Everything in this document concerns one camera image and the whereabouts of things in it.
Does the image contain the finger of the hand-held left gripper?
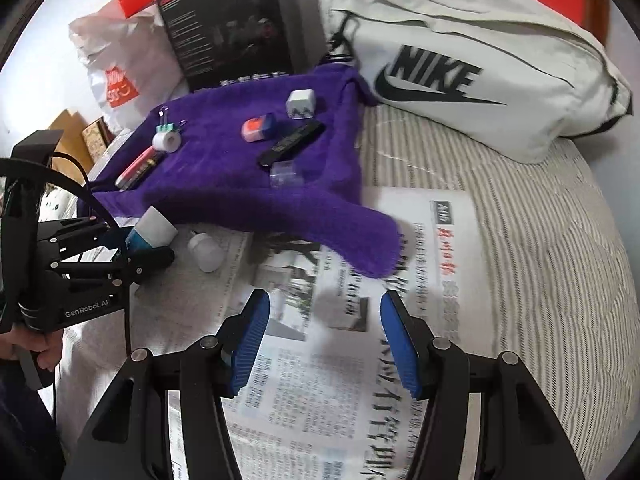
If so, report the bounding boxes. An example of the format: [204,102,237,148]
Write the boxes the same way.
[112,247,177,287]
[60,219,127,256]

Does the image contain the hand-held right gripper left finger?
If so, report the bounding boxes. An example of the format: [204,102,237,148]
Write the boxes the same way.
[75,289,271,480]

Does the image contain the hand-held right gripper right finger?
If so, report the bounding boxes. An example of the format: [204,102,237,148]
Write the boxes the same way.
[380,290,586,480]

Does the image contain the blue bottle with white cap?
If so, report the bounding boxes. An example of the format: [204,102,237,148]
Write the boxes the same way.
[124,206,179,253]

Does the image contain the red pink tube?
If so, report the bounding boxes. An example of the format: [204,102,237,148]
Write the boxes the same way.
[115,146,156,188]

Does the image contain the dark slim tube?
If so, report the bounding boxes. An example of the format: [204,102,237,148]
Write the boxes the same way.
[120,152,166,191]

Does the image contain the white tape roll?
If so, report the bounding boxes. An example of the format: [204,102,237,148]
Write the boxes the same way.
[152,127,182,153]

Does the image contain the clear plastic container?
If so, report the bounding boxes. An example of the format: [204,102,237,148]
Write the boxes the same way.
[269,160,303,190]

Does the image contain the blue-lidded jar with pink label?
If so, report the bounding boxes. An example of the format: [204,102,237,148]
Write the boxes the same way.
[242,113,277,143]

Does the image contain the black bar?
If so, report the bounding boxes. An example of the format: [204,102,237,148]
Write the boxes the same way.
[257,122,323,168]

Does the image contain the person's left hand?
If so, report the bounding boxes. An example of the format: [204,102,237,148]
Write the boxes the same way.
[0,327,63,372]

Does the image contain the white plush toy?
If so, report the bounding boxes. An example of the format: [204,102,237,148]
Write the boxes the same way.
[40,187,81,221]

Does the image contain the small white bottle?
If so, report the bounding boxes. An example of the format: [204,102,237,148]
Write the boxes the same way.
[187,231,226,273]

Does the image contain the newspaper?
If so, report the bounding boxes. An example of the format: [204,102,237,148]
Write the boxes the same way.
[60,187,481,480]

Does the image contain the patterned small box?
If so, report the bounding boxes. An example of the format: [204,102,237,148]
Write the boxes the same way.
[82,116,108,161]

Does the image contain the purple towel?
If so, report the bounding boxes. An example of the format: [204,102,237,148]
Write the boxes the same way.
[77,67,406,278]

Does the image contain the wooden headboard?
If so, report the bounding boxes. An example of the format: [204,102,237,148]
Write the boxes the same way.
[49,109,88,171]

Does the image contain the person's dark trousers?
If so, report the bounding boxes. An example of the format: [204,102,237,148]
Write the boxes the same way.
[0,355,66,480]

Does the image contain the green binder clip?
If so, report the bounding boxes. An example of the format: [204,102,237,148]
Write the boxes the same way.
[157,105,188,133]

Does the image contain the striped bed sheet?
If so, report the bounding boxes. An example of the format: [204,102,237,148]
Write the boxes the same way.
[360,105,626,480]

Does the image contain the white plastic shopping bag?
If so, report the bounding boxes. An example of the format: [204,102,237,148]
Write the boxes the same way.
[69,5,193,131]

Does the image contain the white charger plug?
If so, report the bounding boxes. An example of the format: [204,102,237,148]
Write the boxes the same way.
[285,90,317,121]

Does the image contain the black cardboard box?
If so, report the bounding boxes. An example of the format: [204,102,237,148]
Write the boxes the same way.
[156,0,296,93]

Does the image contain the white canvas bag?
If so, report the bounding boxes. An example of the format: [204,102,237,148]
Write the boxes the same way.
[317,0,633,163]

